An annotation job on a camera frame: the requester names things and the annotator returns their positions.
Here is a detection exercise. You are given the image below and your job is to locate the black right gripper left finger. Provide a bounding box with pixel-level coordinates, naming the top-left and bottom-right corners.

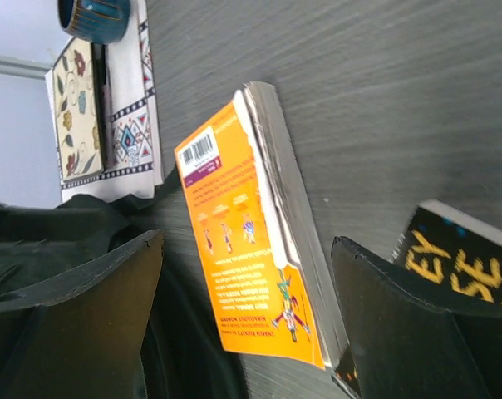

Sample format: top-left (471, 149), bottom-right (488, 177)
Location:
top-left (0, 230), bottom-right (163, 398)

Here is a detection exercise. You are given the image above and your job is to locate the black fabric backpack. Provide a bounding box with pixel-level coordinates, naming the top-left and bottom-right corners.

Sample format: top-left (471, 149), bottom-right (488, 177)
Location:
top-left (0, 195), bottom-right (248, 398)

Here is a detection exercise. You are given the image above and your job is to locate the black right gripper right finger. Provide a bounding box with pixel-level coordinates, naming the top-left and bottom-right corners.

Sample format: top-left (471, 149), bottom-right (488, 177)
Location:
top-left (331, 237), bottom-right (502, 398)

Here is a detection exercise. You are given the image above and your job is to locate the square floral ceramic plate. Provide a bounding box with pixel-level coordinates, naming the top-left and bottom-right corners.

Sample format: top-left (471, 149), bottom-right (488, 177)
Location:
top-left (51, 38), bottom-right (104, 182)

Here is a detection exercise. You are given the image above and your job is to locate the blue ceramic mug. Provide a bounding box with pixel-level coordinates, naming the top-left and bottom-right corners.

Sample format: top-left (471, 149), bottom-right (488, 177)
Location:
top-left (57, 0), bottom-right (131, 45)

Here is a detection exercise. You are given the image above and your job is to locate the orange paperback book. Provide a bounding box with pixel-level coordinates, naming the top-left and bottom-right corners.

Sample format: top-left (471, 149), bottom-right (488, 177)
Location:
top-left (175, 81), bottom-right (347, 369)

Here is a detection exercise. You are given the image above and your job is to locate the black comic cover book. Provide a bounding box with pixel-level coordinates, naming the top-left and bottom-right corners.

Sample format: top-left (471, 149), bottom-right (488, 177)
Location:
top-left (332, 200), bottom-right (502, 398)

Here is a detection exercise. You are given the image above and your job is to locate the white patterned placemat cloth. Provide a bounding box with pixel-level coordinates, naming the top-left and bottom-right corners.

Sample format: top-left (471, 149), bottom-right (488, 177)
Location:
top-left (45, 1), bottom-right (164, 202)

